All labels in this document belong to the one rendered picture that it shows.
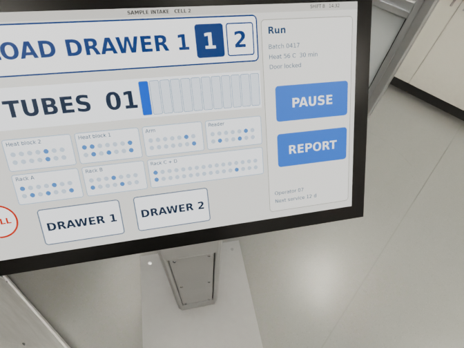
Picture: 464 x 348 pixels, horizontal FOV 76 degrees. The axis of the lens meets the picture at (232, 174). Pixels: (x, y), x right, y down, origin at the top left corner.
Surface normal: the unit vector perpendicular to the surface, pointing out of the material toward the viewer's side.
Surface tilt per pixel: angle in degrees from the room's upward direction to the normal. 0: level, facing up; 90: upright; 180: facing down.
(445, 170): 0
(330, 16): 50
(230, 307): 5
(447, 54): 90
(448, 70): 90
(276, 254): 0
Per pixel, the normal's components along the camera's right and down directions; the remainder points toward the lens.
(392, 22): -0.67, 0.58
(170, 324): 0.07, -0.54
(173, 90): 0.19, 0.24
